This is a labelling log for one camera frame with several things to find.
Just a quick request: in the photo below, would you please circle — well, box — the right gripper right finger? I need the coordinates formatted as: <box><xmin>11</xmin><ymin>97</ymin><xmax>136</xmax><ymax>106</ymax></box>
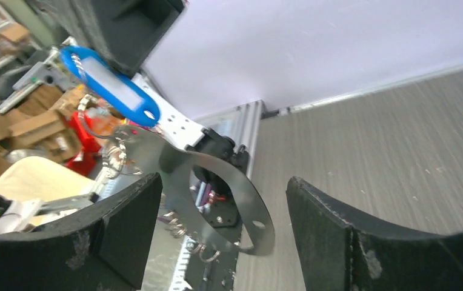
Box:
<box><xmin>286</xmin><ymin>176</ymin><xmax>463</xmax><ymax>290</ymax></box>

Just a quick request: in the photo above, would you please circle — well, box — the metal key organizer plate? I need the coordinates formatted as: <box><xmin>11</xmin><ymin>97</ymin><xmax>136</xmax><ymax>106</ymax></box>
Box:
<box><xmin>104</xmin><ymin>124</ymin><xmax>275</xmax><ymax>256</ymax></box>

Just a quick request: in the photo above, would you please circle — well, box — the cardboard boxes clutter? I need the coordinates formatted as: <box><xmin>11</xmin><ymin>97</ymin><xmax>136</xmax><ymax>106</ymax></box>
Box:
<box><xmin>0</xmin><ymin>0</ymin><xmax>108</xmax><ymax>190</ymax></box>

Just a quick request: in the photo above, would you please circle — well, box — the blue tagged key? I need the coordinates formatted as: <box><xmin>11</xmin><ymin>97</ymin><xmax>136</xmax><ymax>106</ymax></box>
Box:
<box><xmin>59</xmin><ymin>45</ymin><xmax>161</xmax><ymax>127</ymax></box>

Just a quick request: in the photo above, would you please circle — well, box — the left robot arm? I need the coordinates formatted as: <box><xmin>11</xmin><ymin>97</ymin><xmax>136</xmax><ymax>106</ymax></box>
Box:
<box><xmin>37</xmin><ymin>1</ymin><xmax>249</xmax><ymax>169</ymax></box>

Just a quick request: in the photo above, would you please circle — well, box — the white cable duct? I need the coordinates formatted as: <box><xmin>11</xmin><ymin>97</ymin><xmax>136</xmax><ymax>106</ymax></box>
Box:
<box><xmin>168</xmin><ymin>236</ymin><xmax>195</xmax><ymax>291</ymax></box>

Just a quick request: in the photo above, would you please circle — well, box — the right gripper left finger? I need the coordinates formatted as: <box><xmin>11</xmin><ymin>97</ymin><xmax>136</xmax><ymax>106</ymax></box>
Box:
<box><xmin>0</xmin><ymin>174</ymin><xmax>162</xmax><ymax>290</ymax></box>

